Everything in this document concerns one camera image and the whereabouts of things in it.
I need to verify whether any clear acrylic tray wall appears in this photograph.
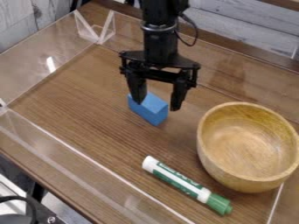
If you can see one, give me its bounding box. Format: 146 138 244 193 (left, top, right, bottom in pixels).
0 9 299 224

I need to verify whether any brown wooden bowl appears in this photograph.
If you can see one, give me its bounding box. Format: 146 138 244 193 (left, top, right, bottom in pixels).
196 101 299 193

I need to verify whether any black equipment with cable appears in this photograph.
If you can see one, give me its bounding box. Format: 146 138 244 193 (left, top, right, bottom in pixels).
0 195 68 224

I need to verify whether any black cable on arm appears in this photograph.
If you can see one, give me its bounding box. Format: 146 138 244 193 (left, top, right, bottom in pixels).
174 12 199 47

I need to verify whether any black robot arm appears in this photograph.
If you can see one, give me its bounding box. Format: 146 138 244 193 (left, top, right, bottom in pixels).
119 0 202 111

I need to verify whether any blue foam block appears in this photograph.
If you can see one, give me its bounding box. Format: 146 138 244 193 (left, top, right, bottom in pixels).
127 92 168 126

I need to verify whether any green white marker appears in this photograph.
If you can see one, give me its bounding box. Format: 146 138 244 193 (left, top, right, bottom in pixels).
142 156 232 215

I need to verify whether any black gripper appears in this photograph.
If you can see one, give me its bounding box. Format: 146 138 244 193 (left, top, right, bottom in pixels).
119 24 202 111

